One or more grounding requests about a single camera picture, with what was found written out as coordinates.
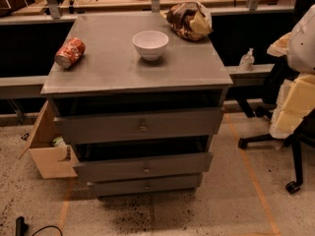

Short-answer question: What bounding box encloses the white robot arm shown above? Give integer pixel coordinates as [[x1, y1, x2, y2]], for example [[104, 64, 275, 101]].
[[267, 5, 315, 139]]

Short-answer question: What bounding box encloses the black cable on floor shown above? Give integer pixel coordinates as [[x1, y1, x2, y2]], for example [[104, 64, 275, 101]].
[[15, 215, 63, 236]]

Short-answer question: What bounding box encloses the bottom grey drawer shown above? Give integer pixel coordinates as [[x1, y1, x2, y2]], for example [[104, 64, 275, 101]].
[[88, 173, 203, 197]]

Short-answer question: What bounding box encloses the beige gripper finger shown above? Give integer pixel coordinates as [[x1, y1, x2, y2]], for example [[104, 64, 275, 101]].
[[283, 75, 315, 117], [270, 111, 302, 139]]

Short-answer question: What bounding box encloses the brown chip bag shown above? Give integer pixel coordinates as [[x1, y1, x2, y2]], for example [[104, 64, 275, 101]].
[[166, 2, 213, 41]]

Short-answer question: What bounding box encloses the middle grey drawer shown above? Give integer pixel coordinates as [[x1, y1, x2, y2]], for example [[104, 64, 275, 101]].
[[74, 152, 213, 182]]

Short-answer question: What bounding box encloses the open cardboard box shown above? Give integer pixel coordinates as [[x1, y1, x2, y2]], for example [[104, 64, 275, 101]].
[[21, 101, 78, 179]]

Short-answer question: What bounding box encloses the white ceramic bowl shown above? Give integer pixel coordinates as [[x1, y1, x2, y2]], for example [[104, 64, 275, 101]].
[[132, 30, 169, 61]]

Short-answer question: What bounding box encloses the red coke can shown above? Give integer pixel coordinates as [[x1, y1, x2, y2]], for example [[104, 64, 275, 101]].
[[54, 37, 86, 69]]

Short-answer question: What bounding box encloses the top grey drawer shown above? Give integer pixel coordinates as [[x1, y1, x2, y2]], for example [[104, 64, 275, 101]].
[[54, 107, 222, 145]]

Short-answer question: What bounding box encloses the grey drawer cabinet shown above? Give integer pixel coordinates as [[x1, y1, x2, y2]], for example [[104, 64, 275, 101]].
[[39, 12, 234, 199]]

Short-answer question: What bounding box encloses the black office chair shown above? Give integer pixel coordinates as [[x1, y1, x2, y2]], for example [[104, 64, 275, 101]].
[[237, 0, 315, 195]]

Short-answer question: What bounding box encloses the grey drawer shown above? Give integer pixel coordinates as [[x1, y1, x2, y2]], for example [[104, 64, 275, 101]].
[[88, 173, 203, 197], [54, 107, 222, 145], [74, 152, 213, 182]]

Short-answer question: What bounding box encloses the clear sanitizer pump bottle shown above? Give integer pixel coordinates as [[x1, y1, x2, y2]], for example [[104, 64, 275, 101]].
[[239, 48, 255, 71]]

